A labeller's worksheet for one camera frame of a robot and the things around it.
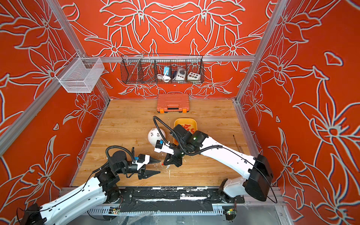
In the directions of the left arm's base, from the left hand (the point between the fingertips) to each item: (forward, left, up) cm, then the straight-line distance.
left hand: (159, 165), depth 67 cm
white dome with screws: (+21, +7, -6) cm, 23 cm away
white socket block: (+58, -15, +13) cm, 61 cm away
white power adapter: (+56, -7, +15) cm, 58 cm away
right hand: (+1, -2, +1) cm, 2 cm away
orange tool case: (+54, -3, -11) cm, 56 cm away
